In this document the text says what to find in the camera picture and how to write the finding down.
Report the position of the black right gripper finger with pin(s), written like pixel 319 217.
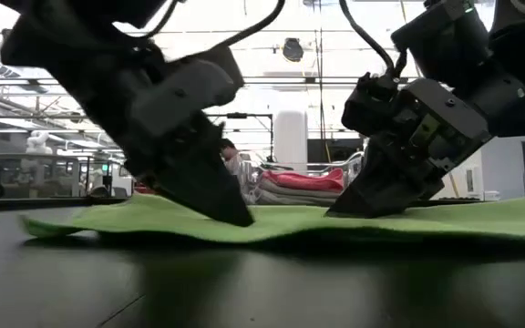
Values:
pixel 381 191

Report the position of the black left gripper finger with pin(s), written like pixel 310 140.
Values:
pixel 203 187

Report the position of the clear plastic bin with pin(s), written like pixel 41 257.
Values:
pixel 353 168

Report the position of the pink microfiber towel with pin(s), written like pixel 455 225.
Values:
pixel 308 180

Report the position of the white waffle-weave towel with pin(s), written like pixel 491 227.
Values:
pixel 290 199
pixel 299 190

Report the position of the green microfiber towel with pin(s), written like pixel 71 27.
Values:
pixel 290 221

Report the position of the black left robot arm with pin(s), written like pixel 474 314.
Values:
pixel 75 41

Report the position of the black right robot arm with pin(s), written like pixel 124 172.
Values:
pixel 486 41

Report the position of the person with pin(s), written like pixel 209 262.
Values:
pixel 230 155

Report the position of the black screen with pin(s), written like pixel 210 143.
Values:
pixel 335 150

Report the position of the white cylindrical column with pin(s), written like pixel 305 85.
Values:
pixel 291 139

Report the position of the white humanoid robot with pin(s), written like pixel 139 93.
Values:
pixel 38 142

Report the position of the black round ceiling fixture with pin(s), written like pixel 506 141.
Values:
pixel 293 49

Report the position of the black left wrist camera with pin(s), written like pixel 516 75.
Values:
pixel 212 77

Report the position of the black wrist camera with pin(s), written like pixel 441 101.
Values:
pixel 374 107
pixel 212 77

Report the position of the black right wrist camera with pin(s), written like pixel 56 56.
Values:
pixel 374 107

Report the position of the black aluminium table frame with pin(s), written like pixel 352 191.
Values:
pixel 39 203

